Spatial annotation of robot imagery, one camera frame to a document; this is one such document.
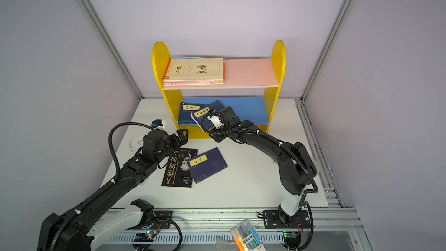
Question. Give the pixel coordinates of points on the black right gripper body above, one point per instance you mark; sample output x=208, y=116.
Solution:
x=225, y=117

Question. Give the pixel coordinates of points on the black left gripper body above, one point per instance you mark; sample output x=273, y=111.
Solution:
x=176, y=139

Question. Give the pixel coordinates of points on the dark blue book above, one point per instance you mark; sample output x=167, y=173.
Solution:
x=202, y=117
x=184, y=115

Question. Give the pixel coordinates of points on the dark blue book hidden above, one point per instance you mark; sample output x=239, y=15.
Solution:
x=206, y=165

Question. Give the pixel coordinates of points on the pink cartoon cover book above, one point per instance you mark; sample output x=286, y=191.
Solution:
x=194, y=83

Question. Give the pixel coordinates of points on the beige book orange border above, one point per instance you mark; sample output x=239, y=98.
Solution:
x=195, y=69

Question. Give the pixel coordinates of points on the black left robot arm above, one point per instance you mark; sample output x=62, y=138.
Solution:
x=83, y=227

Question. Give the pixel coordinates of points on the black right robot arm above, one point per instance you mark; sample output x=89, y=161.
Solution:
x=297, y=170

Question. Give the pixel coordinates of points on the black book gold lettering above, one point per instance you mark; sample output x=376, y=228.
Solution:
x=177, y=173

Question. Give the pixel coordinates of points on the small white alarm clock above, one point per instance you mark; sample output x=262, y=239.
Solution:
x=136, y=142

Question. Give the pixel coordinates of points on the yellow pink blue bookshelf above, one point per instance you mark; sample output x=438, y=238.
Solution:
x=240, y=74

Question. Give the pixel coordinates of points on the pack of coloured markers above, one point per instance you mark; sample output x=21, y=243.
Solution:
x=246, y=237

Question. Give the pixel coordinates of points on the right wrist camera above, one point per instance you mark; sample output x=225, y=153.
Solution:
x=214, y=118

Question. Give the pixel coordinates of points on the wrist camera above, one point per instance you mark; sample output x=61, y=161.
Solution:
x=158, y=124
x=214, y=118

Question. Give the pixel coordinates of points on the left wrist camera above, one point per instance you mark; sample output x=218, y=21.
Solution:
x=158, y=124

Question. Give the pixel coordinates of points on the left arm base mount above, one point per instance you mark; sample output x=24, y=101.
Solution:
x=151, y=221

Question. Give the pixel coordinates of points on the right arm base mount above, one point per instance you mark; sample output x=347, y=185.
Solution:
x=278, y=219

